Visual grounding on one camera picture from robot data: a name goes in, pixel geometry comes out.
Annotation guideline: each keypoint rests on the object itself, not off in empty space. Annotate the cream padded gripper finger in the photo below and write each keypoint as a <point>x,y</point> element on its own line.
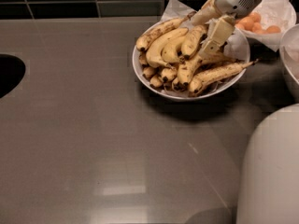
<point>219,30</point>

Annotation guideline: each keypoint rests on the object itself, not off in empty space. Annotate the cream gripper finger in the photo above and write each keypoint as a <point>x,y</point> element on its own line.
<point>207,12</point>

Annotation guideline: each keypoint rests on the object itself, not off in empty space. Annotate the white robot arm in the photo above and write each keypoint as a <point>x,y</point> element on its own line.
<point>269,187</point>

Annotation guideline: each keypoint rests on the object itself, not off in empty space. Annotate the white ceramic banana bowl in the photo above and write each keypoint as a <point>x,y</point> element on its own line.
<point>236,46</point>

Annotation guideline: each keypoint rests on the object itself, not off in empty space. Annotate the white paper-lined orange bowl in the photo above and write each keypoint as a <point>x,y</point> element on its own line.
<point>273,12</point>

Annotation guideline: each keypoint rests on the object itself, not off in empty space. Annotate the short middle yellow banana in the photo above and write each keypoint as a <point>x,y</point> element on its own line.
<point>172,49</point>

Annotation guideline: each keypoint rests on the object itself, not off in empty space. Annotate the top long spotted banana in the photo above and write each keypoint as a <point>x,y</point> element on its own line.
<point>145,40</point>

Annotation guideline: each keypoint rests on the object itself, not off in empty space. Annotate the white bowl at right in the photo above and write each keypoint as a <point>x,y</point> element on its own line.
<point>289,56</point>

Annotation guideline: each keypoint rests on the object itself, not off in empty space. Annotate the small banana bottom middle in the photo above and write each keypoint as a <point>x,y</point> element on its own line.
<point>168,74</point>

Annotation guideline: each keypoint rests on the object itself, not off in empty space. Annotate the small banana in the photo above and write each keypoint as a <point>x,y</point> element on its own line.
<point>168,74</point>
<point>156,82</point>
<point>148,72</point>

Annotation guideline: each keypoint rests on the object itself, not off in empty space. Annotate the large curved yellow banana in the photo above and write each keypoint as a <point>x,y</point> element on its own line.
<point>154,53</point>

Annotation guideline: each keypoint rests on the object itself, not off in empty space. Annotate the small banana bottom left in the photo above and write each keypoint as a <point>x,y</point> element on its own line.
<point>156,82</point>

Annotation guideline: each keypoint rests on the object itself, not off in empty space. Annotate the small banana lower left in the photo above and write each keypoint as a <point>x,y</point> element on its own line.
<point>148,72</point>

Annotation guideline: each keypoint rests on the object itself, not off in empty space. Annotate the orange fruit top right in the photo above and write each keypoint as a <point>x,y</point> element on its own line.
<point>255,16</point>

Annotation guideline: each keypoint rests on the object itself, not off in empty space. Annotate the orange fruit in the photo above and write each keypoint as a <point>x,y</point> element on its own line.
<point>246,23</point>
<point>273,29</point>
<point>255,16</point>

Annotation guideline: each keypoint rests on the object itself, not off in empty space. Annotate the orange fruit center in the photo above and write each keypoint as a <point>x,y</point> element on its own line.
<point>246,23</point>

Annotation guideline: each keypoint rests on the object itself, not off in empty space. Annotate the white paper under bananas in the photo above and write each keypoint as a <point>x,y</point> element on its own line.
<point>174,9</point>

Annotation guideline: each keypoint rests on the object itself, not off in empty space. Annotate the orange fruit lower right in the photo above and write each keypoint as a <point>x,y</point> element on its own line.
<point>273,29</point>

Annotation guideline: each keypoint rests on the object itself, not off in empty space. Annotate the dark sink opening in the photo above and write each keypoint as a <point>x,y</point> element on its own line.
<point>12,71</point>

